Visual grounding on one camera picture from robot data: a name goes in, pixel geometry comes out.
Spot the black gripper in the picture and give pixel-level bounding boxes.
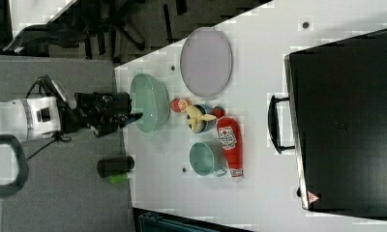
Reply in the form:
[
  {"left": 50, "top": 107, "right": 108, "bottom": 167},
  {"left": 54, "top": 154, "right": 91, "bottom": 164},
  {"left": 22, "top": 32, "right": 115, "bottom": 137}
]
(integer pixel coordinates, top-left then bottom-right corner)
[{"left": 59, "top": 92, "right": 143, "bottom": 137}]

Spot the black oven door handle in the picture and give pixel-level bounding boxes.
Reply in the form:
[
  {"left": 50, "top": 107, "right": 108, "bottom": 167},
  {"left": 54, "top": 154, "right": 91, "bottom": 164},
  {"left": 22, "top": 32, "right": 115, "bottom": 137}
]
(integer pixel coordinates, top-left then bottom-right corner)
[{"left": 268, "top": 96, "right": 295, "bottom": 154}]

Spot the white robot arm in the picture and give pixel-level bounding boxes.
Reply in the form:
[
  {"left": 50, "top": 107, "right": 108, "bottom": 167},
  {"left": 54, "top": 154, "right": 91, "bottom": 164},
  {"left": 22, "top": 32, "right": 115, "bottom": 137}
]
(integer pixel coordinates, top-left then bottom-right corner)
[{"left": 0, "top": 93, "right": 143, "bottom": 142}]

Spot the black toaster oven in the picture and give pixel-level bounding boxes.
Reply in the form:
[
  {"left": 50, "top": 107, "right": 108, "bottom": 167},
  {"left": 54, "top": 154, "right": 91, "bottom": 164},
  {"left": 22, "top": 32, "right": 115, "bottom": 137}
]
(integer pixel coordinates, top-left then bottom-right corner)
[{"left": 284, "top": 28, "right": 387, "bottom": 220}]

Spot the green colander basket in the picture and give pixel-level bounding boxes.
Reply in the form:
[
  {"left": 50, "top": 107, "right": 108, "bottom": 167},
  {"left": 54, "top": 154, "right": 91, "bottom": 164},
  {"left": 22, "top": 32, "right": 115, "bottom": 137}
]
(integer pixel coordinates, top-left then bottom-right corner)
[{"left": 130, "top": 73, "right": 170, "bottom": 133}]

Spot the black cylinder cup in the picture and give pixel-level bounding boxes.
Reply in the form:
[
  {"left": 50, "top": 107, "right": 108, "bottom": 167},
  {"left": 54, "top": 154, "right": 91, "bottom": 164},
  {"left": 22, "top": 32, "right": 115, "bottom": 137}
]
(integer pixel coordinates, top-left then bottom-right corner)
[{"left": 97, "top": 157, "right": 134, "bottom": 178}]

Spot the toy orange slice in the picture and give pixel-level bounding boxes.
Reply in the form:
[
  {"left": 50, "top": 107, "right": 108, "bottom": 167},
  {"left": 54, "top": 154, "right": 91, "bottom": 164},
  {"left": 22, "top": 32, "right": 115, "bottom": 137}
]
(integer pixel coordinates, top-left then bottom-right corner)
[{"left": 170, "top": 98, "right": 192, "bottom": 113}]

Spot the green bottle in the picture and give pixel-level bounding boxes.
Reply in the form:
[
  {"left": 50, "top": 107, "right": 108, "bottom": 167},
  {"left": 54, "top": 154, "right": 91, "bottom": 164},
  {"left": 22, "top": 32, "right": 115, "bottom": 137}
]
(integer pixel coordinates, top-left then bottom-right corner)
[{"left": 109, "top": 173, "right": 129, "bottom": 184}]

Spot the peeled toy banana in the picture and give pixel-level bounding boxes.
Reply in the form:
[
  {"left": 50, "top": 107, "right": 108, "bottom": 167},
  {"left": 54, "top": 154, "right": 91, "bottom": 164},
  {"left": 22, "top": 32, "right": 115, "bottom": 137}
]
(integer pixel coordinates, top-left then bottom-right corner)
[{"left": 186, "top": 105, "right": 217, "bottom": 132}]

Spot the blue bowl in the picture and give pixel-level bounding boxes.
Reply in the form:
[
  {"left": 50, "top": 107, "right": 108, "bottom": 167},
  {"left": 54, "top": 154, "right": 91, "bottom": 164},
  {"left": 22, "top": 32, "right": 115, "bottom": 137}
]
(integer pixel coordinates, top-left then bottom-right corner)
[{"left": 195, "top": 104, "right": 217, "bottom": 133}]

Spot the green mug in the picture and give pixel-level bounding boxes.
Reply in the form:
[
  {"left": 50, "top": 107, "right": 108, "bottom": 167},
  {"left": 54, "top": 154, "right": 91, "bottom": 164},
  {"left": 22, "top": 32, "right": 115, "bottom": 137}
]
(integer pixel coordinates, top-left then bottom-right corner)
[{"left": 190, "top": 141, "right": 227, "bottom": 177}]

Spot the toy strawberry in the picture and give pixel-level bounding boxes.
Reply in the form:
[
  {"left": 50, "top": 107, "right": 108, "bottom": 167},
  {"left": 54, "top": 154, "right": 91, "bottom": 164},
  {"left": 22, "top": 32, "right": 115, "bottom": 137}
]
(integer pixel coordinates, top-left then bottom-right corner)
[{"left": 213, "top": 106, "right": 225, "bottom": 119}]

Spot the black office chair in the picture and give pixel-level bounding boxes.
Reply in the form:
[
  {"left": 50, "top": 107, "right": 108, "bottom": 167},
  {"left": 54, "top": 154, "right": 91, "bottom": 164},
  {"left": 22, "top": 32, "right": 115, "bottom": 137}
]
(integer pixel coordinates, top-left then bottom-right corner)
[{"left": 3, "top": 0, "right": 145, "bottom": 51}]

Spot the lavender oval plate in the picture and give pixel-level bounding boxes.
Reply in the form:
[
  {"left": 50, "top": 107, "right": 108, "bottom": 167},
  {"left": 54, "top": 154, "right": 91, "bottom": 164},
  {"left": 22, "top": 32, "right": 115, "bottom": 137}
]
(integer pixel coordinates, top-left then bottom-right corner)
[{"left": 180, "top": 27, "right": 232, "bottom": 98}]

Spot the red ketchup bottle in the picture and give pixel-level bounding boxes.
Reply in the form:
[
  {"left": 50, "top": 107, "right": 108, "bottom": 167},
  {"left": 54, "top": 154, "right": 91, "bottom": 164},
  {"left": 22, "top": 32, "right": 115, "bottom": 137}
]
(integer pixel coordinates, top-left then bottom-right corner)
[{"left": 217, "top": 118, "right": 244, "bottom": 180}]

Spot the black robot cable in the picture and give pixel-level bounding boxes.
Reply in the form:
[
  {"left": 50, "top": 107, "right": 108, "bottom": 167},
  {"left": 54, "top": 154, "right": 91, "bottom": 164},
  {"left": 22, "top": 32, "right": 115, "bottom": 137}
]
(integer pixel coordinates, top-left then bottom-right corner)
[{"left": 24, "top": 75, "right": 74, "bottom": 161}]

